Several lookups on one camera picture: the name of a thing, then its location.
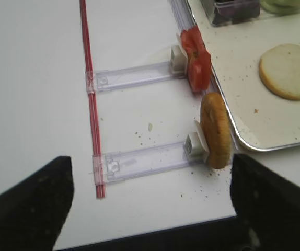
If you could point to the bun bottom slice standing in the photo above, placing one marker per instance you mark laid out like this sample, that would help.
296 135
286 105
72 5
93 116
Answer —
216 129

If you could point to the clear track behind tomato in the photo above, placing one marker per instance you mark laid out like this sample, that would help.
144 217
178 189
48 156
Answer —
103 81

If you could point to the purple cabbage leaves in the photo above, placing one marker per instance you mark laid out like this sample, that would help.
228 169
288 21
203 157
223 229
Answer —
235 11

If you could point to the white pusher block bottom buns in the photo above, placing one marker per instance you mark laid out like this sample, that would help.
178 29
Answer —
195 146

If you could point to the green lettuce leaves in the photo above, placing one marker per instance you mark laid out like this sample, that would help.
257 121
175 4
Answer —
281 7

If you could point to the left red rail strip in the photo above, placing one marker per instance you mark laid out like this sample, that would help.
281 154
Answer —
92 104

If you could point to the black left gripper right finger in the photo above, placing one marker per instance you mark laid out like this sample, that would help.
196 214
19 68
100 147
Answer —
267 204

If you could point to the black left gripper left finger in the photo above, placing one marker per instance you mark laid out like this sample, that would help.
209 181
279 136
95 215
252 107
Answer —
33 212

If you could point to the cream metal tray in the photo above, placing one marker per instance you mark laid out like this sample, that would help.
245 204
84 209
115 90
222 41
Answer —
261 120

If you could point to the bun bottom slice placed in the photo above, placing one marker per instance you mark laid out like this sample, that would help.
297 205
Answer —
279 71

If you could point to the tomato slices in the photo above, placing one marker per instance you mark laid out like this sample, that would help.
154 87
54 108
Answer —
199 69

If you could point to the clear track behind bottom buns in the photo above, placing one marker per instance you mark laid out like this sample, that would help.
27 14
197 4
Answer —
120 166

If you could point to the white pusher block at tomato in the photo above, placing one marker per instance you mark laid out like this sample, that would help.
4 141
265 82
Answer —
178 58

